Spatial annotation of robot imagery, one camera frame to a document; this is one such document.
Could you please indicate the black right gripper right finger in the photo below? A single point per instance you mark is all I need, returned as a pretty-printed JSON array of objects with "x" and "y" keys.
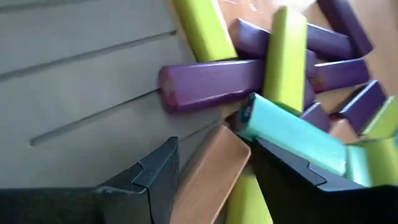
[{"x": 295, "y": 199}]

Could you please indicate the short grey slotted divider board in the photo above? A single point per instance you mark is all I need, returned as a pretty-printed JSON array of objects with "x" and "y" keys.
[{"x": 77, "y": 93}]

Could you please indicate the teal wooden block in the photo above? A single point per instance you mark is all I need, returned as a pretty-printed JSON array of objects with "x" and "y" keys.
[
  {"x": 289, "y": 133},
  {"x": 357, "y": 165}
]

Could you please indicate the natural wooden block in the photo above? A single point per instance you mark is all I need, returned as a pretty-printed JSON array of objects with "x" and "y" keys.
[
  {"x": 208, "y": 177},
  {"x": 342, "y": 132}
]

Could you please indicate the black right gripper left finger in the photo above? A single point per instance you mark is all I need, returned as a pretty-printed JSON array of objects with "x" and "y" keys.
[{"x": 158, "y": 180}]

